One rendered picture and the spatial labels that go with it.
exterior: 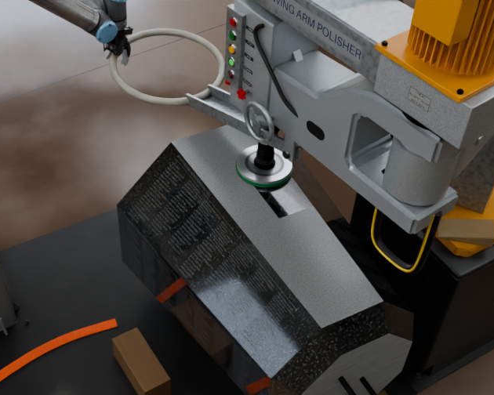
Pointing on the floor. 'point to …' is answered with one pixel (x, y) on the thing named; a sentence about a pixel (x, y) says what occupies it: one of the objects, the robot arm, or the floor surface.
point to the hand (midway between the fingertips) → (119, 59)
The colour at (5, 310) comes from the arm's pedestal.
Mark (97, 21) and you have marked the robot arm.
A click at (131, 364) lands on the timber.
